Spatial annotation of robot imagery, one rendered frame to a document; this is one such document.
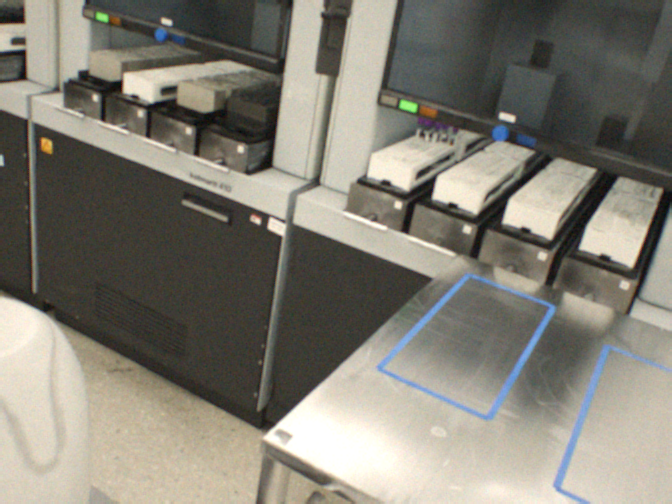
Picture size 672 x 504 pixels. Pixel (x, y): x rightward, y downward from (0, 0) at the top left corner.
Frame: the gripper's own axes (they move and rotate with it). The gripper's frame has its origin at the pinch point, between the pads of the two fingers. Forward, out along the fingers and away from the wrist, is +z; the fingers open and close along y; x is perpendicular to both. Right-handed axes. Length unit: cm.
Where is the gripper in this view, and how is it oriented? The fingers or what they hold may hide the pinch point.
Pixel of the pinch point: (330, 46)
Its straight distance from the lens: 88.1
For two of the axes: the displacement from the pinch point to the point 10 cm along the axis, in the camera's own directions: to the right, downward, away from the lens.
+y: 1.2, 4.5, -8.8
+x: 9.8, 0.9, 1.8
